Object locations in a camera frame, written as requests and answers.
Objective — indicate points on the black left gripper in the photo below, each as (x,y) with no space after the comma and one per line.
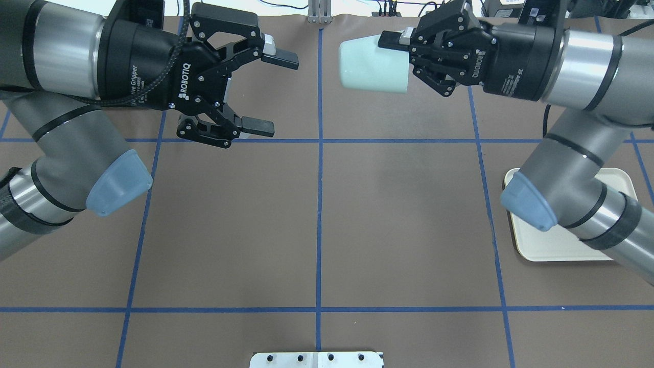
(139,61)

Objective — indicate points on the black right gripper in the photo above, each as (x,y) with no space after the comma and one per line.
(516,59)

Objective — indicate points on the light green cup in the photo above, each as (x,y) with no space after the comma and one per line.
(364,65)

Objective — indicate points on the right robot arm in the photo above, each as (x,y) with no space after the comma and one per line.
(599,79)

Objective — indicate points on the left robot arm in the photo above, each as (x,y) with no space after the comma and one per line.
(62,66)

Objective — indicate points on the cream rabbit tray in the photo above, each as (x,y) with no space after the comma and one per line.
(558,244)

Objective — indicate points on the white mounting plate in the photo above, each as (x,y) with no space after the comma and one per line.
(318,359)

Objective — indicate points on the aluminium frame post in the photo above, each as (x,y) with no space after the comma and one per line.
(320,12)

